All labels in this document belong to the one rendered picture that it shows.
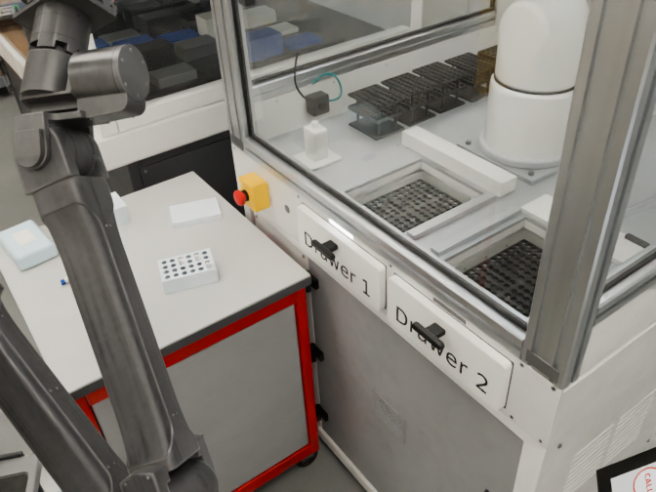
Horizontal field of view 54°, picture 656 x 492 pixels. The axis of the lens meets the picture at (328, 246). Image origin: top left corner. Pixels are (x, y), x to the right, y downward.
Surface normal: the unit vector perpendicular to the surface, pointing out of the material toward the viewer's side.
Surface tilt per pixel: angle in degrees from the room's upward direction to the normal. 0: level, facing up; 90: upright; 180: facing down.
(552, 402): 90
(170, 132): 90
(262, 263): 0
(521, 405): 90
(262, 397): 90
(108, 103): 57
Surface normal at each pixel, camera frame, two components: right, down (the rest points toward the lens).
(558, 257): -0.81, 0.38
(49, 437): -0.22, 0.03
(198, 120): 0.58, 0.47
